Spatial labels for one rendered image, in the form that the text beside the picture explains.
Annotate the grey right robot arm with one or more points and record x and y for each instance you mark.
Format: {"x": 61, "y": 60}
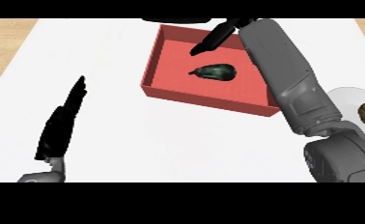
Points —
{"x": 294, "y": 86}

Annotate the white round plate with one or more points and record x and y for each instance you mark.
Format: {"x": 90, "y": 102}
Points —
{"x": 346, "y": 100}

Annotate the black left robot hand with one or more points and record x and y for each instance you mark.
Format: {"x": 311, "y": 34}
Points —
{"x": 59, "y": 128}

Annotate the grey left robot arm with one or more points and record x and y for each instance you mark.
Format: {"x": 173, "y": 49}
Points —
{"x": 48, "y": 174}

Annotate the red cardboard box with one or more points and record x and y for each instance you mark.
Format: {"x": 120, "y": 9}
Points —
{"x": 189, "y": 79}

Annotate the brown round food item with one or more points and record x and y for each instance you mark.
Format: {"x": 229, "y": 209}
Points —
{"x": 362, "y": 112}

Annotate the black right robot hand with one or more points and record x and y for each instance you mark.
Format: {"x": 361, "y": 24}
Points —
{"x": 216, "y": 39}

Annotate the black flat object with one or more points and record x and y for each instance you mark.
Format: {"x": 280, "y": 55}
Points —
{"x": 176, "y": 20}

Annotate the dark green eggplant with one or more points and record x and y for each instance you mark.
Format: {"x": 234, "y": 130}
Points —
{"x": 216, "y": 71}

